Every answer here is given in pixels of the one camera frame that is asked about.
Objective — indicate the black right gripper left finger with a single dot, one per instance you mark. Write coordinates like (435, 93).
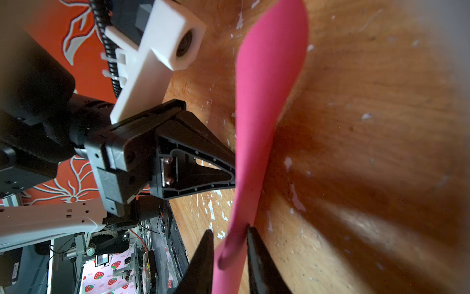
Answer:
(198, 278)

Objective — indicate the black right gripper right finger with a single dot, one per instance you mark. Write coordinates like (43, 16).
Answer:
(264, 276)

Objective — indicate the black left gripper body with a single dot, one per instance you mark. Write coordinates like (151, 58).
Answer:
(121, 155)

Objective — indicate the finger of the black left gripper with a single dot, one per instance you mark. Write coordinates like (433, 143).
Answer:
(189, 159)

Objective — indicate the pink square paper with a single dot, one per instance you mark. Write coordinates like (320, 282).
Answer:
(269, 62)

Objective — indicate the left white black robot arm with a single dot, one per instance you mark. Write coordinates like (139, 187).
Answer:
(43, 123)

